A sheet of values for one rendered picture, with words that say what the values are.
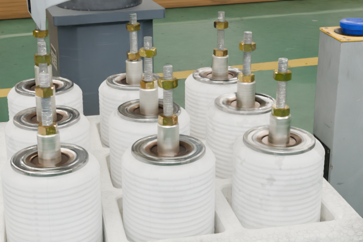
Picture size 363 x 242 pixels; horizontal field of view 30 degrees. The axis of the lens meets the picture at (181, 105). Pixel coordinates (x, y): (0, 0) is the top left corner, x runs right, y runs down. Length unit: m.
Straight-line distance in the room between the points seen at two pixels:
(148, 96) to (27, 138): 0.14
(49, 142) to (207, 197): 0.16
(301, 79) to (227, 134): 1.00
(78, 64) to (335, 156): 0.45
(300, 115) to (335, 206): 0.79
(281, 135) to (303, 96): 0.95
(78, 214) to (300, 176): 0.22
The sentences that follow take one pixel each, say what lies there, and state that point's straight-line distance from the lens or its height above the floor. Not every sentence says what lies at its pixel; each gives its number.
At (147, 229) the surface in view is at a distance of 0.68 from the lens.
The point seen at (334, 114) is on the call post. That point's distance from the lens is 0.92.
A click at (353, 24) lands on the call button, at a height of 0.33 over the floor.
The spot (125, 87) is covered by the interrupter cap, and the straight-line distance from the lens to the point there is 0.87.
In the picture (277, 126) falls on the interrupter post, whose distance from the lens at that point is 0.70.
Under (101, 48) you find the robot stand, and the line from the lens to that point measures 1.13.
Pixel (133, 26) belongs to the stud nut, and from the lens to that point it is 0.88.
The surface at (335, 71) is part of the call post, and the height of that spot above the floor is 0.27.
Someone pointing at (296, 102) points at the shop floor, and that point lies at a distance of 1.61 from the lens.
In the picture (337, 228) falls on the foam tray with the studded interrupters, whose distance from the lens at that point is 0.71.
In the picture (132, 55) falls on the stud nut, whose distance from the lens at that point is 0.89.
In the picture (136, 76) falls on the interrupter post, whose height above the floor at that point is 0.26.
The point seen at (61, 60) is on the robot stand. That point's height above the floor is 0.22.
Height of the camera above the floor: 0.52
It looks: 20 degrees down
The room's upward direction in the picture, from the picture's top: straight up
